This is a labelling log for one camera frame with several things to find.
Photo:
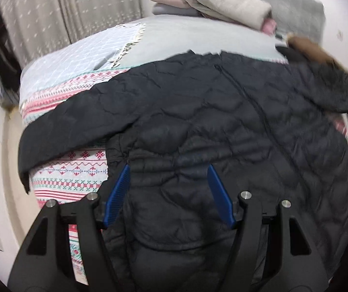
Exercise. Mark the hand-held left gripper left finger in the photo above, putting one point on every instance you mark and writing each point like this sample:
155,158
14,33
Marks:
117,194

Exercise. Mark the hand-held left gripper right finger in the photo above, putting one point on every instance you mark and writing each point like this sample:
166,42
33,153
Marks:
219,197

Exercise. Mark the black quilted jacket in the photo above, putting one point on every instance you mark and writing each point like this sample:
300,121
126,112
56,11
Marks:
207,121

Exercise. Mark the black hood with brown fur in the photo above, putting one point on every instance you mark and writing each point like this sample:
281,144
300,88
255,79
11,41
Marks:
329,88

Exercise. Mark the bed with patterned bedspread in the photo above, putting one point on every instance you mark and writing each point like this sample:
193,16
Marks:
70,170

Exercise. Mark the light blue checked quilt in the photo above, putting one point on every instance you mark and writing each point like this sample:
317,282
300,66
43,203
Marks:
70,57

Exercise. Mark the grey bed sheet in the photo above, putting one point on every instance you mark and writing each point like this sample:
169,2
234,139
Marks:
207,33

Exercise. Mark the small pink cloth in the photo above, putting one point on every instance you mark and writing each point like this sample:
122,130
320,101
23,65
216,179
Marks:
268,26

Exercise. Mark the folded grey cloth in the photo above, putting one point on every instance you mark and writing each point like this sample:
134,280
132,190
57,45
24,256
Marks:
171,9

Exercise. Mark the grey dotted curtain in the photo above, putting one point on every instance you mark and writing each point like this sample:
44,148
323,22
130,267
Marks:
55,6

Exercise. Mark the grey padded headboard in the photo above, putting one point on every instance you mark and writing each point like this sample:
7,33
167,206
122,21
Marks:
298,9

